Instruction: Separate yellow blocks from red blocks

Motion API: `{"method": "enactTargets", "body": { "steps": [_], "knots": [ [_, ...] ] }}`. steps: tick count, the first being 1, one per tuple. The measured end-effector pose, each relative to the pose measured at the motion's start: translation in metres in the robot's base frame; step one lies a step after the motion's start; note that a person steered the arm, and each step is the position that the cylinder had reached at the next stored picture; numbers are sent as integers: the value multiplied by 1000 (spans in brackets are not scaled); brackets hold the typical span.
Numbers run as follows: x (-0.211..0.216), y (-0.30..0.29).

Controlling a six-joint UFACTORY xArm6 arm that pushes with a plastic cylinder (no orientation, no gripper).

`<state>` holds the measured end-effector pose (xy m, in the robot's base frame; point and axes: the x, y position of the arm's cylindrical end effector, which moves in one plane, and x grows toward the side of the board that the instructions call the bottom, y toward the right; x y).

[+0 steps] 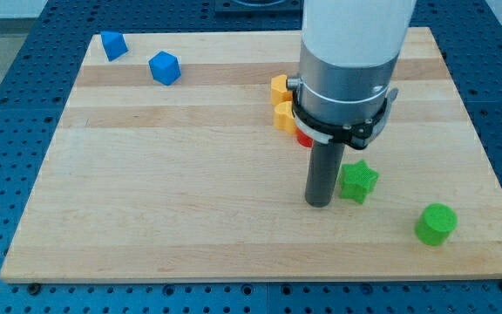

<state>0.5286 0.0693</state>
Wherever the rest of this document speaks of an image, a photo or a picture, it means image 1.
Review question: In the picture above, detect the blue cube block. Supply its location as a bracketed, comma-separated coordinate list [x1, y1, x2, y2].
[148, 51, 181, 85]

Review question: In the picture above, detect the green cylinder block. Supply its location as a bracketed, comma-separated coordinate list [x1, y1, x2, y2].
[414, 203, 458, 246]

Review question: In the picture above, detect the yellow block upper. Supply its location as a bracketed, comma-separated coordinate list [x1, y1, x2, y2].
[270, 74, 293, 106]

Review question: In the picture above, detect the wooden board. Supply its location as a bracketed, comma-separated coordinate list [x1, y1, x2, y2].
[0, 27, 502, 283]

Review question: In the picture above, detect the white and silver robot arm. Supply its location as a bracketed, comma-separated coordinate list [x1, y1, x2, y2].
[298, 0, 416, 126]

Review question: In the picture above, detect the blue triangular block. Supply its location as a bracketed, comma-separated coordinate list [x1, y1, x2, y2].
[100, 31, 128, 61]

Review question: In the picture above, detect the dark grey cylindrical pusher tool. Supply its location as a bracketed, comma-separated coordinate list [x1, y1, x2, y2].
[305, 141, 344, 208]

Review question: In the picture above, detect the red block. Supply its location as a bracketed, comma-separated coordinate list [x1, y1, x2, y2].
[296, 129, 313, 148]

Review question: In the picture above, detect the yellow heart block lower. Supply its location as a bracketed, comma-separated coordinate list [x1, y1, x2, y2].
[273, 101, 297, 134]

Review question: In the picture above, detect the black clamp ring with lever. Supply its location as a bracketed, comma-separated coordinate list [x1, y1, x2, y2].
[286, 77, 399, 152]

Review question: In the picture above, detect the green star block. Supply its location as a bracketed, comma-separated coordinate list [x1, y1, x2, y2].
[338, 160, 379, 204]

